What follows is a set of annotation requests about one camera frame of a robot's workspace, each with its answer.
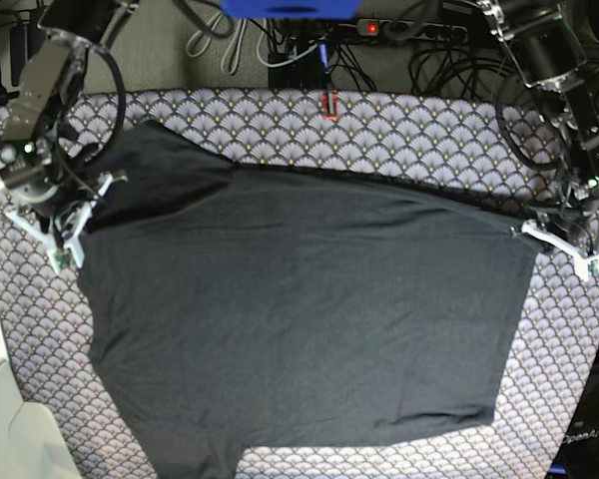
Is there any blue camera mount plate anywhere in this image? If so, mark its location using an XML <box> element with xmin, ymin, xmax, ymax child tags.
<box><xmin>222</xmin><ymin>0</ymin><xmax>361</xmax><ymax>19</ymax></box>

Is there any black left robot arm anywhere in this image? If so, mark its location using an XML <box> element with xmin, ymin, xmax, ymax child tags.
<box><xmin>477</xmin><ymin>1</ymin><xmax>599</xmax><ymax>282</ymax></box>

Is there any black power strip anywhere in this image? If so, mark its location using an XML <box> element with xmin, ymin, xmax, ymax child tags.
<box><xmin>353</xmin><ymin>18</ymin><xmax>469</xmax><ymax>44</ymax></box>

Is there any grey looped cable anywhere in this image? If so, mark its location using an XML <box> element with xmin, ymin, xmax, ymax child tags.
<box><xmin>184</xmin><ymin>14</ymin><xmax>251</xmax><ymax>77</ymax></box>

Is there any white plastic bin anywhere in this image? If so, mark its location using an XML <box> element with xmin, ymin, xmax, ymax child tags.
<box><xmin>0</xmin><ymin>320</ymin><xmax>81</xmax><ymax>478</ymax></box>

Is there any dark grey T-shirt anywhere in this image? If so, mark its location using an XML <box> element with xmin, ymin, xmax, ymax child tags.
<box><xmin>78</xmin><ymin>125</ymin><xmax>536</xmax><ymax>478</ymax></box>

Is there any red table clamp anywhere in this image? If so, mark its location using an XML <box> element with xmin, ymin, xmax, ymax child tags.
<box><xmin>321</xmin><ymin>90</ymin><xmax>338</xmax><ymax>120</ymax></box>

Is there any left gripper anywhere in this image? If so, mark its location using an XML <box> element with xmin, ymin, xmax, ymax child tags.
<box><xmin>511</xmin><ymin>170</ymin><xmax>599</xmax><ymax>282</ymax></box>

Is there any fan-patterned table cloth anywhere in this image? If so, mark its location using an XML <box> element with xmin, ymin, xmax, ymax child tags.
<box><xmin>0</xmin><ymin>89</ymin><xmax>599</xmax><ymax>478</ymax></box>

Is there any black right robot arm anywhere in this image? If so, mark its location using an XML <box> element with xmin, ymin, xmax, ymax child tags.
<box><xmin>0</xmin><ymin>1</ymin><xmax>138</xmax><ymax>272</ymax></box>

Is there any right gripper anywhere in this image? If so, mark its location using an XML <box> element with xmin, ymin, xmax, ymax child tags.
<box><xmin>0</xmin><ymin>138</ymin><xmax>129</xmax><ymax>273</ymax></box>

